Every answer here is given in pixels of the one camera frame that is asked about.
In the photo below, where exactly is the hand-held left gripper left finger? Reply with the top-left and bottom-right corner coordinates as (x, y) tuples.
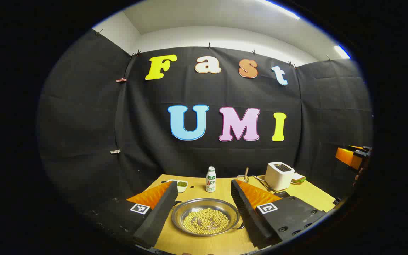
(84, 181), (179, 249)

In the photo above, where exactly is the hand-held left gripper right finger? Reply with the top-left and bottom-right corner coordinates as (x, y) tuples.
(230, 179), (327, 249)

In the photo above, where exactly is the pile of yellow soybeans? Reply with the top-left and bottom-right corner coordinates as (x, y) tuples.
(183, 208), (230, 235)

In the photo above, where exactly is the stainless steel pot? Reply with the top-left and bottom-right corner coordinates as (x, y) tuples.
(171, 198), (245, 236)

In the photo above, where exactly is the white divided bean dish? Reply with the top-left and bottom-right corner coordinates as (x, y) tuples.
(166, 179), (189, 193)

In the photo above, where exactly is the white toaster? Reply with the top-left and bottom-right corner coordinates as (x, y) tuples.
(265, 162), (295, 191)

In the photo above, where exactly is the white drink bottle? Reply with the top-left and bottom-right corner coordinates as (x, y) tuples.
(205, 166), (217, 193)

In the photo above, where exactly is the black backdrop cloth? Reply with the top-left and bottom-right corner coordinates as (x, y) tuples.
(38, 29), (373, 220)

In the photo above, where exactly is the toaster power cable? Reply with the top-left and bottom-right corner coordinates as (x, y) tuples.
(251, 175), (274, 192)

